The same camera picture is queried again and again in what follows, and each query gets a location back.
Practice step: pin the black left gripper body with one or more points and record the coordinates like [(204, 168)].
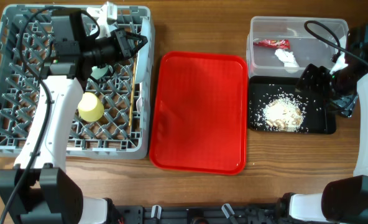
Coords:
[(107, 52)]

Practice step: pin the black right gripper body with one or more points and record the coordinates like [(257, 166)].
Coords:
[(336, 89)]

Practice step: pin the green saucer bowl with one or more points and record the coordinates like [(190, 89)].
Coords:
[(99, 72)]

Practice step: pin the wooden chopstick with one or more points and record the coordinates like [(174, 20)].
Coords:
[(133, 87)]

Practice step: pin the white tissue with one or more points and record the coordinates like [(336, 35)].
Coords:
[(288, 60)]

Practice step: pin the yellow plastic cup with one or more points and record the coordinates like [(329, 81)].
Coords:
[(90, 107)]

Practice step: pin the red snack wrapper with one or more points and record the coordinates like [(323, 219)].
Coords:
[(274, 44)]

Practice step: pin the large light blue plate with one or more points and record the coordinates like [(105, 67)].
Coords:
[(142, 56)]

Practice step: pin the white plastic fork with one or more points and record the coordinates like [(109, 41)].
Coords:
[(139, 104)]

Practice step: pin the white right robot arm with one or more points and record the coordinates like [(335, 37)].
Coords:
[(345, 200)]

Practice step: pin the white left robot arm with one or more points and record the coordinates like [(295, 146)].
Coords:
[(37, 188)]

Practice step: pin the black food waste tray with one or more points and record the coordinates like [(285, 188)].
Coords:
[(317, 119)]

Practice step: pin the clear plastic waste bin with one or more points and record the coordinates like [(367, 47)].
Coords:
[(305, 48)]

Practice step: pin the grey plastic dishwasher rack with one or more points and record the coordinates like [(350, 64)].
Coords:
[(25, 35)]

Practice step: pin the rice and nut leftovers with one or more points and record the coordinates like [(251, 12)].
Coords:
[(279, 113)]

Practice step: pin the red plastic tray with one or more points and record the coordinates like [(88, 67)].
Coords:
[(200, 114)]

